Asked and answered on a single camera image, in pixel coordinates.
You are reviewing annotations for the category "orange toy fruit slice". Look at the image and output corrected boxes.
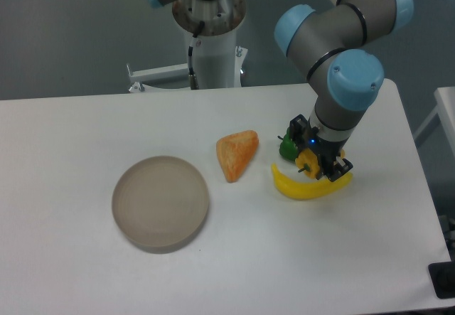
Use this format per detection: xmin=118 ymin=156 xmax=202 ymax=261
xmin=216 ymin=130 xmax=259 ymax=183

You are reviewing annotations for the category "beige round plate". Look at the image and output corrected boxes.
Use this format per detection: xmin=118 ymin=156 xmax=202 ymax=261
xmin=112 ymin=156 xmax=210 ymax=254

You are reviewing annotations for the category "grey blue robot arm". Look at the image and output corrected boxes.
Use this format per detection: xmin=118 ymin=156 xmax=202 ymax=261
xmin=148 ymin=0 xmax=414 ymax=181

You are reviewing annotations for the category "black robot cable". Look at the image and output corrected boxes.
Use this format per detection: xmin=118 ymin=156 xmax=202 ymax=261
xmin=187 ymin=20 xmax=205 ymax=90

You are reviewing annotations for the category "green toy bell pepper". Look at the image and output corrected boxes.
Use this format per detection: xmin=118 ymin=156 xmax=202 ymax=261
xmin=278 ymin=129 xmax=299 ymax=162

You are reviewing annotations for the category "yellow toy banana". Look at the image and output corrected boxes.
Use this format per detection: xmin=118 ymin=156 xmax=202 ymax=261
xmin=271 ymin=164 xmax=353 ymax=201

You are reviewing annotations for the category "black device at edge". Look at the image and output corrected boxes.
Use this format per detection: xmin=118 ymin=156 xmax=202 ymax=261
xmin=428 ymin=262 xmax=454 ymax=299

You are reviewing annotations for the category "yellow toy bell pepper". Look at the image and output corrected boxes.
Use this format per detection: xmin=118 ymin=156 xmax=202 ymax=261
xmin=294 ymin=149 xmax=322 ymax=180

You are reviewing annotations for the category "white side table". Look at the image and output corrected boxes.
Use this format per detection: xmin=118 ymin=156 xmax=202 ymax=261
xmin=413 ymin=87 xmax=454 ymax=150

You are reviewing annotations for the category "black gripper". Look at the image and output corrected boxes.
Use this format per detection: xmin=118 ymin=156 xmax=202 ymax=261
xmin=288 ymin=114 xmax=353 ymax=182

